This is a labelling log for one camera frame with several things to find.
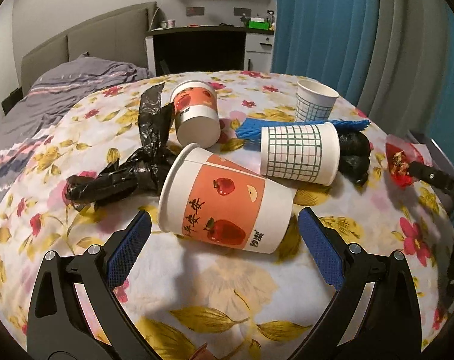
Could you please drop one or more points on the black plastic bag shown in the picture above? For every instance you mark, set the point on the black plastic bag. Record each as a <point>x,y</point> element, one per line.
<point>146,168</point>
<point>354,158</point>

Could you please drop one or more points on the teal and grey curtain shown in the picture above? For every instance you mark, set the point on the teal and grey curtain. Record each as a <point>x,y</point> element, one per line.
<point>392,59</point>

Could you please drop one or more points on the grey upholstered headboard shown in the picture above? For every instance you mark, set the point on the grey upholstered headboard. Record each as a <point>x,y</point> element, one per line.
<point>118,35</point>

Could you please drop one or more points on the large grid paper cup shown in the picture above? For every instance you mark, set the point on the large grid paper cup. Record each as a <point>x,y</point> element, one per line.
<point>307,153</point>

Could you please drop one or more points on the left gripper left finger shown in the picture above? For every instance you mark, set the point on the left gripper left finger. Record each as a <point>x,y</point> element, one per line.
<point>57,326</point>

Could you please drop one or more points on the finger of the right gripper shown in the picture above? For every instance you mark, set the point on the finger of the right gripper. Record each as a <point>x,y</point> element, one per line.
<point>434,177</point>

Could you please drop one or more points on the green box on desk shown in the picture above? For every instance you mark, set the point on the green box on desk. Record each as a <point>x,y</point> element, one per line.
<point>258,23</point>

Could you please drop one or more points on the dark desk with drawers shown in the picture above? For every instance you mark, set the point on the dark desk with drawers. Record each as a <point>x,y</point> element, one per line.
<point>208,49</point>

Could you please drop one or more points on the orange apple paper cup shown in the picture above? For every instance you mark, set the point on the orange apple paper cup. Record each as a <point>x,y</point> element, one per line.
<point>209,199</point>

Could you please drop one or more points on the red white wrapper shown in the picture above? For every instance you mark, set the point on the red white wrapper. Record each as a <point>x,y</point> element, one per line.
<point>400,154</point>

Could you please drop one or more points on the white wardrobe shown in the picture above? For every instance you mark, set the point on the white wardrobe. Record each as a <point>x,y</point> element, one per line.
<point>8,76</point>

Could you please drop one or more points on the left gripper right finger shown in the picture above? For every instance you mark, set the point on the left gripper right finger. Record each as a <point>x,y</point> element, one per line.
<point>374,313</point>

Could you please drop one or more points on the grey plastic trash bin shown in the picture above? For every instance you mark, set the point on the grey plastic trash bin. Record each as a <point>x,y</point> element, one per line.
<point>428,148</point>

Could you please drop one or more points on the small grid paper cup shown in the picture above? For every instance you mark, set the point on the small grid paper cup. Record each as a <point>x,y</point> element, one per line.
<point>315,101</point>

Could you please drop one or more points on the grey striped duvet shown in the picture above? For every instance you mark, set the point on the grey striped duvet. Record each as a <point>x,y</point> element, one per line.
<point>49,99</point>

